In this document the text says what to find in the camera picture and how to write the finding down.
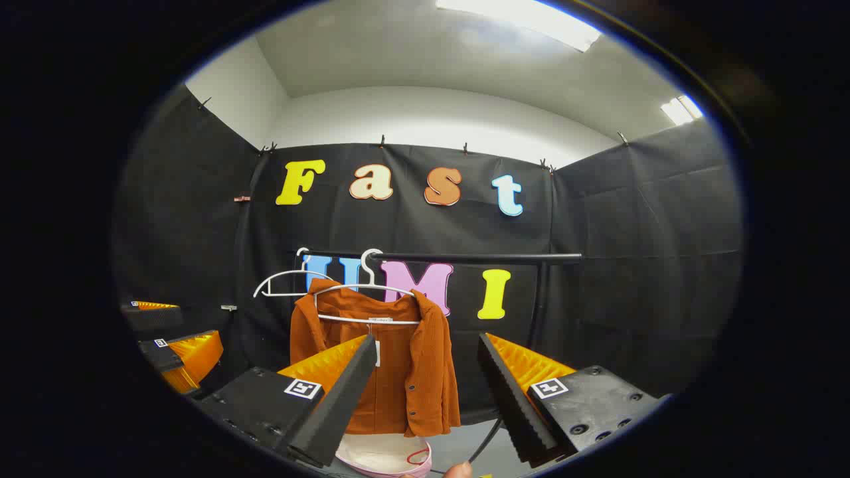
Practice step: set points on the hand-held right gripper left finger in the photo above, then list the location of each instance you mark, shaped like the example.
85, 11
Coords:
339, 411

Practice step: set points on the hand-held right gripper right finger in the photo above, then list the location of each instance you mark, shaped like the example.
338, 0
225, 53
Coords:
514, 411

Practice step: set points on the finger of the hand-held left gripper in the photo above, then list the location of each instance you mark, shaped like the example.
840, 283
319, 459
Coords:
192, 355
153, 317

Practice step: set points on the pink white laundry hamper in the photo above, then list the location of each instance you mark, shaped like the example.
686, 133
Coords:
378, 455

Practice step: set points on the white clothes hanger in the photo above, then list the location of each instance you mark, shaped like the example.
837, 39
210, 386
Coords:
365, 320
292, 271

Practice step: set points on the black clothes rack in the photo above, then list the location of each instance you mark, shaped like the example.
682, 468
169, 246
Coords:
465, 257

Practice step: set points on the black backdrop cloth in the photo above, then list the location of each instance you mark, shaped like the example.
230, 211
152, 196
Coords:
631, 265

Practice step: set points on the row of black backdrop clips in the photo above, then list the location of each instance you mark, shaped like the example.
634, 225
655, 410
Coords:
382, 141

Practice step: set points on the small ceiling light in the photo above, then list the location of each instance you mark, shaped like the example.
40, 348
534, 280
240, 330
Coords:
680, 109

